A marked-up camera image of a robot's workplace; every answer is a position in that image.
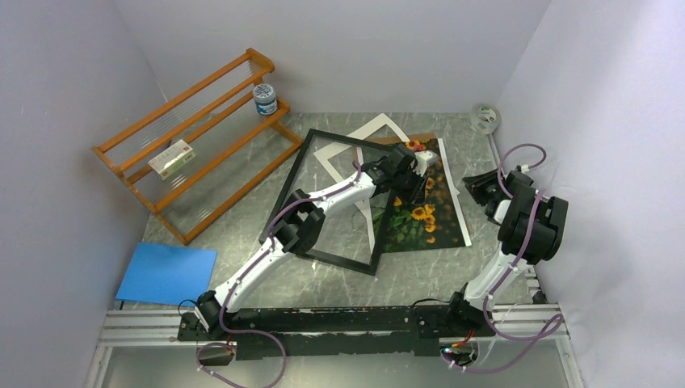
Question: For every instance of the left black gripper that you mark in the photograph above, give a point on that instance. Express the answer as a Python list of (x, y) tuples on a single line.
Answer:
[(420, 183)]

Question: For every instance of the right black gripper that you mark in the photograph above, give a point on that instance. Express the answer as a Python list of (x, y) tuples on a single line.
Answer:
[(476, 184)]

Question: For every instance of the white mat board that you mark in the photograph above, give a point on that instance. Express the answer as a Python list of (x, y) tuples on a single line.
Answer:
[(383, 126)]

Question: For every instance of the sunflower photo print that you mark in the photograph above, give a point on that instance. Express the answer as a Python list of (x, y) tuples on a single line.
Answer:
[(436, 223)]

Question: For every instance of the black picture frame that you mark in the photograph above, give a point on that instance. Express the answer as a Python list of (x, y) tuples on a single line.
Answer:
[(362, 208)]

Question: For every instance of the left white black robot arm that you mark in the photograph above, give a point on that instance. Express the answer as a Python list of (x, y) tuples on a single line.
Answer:
[(295, 229)]

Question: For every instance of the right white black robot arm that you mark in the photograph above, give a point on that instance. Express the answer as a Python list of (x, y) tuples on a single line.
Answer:
[(531, 229)]

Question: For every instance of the brown backing board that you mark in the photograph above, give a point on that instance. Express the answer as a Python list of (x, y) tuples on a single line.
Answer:
[(422, 137)]

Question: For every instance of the clear tape roll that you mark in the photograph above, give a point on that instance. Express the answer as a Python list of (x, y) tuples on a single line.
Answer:
[(484, 118)]

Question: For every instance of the blue white jar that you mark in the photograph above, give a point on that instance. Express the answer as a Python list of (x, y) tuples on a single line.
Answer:
[(265, 99)]

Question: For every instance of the orange wooden rack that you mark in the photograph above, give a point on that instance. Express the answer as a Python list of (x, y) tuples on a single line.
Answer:
[(236, 147)]

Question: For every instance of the white red small box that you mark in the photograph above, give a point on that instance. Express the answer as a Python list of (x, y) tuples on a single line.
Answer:
[(172, 159)]

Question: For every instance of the blue paper sheet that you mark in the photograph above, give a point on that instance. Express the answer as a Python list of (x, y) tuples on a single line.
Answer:
[(167, 275)]

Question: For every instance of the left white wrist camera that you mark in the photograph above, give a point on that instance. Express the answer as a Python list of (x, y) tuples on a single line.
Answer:
[(424, 160)]

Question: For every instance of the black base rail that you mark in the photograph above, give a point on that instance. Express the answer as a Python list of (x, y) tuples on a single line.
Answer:
[(259, 333)]

